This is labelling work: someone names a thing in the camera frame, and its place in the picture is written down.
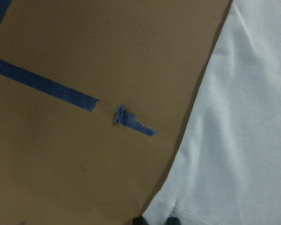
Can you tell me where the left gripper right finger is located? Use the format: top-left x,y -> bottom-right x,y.
166,217 -> 179,225

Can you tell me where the light blue t-shirt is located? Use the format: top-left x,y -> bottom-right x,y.
143,0 -> 281,225

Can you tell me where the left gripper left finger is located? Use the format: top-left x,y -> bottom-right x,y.
133,217 -> 145,225

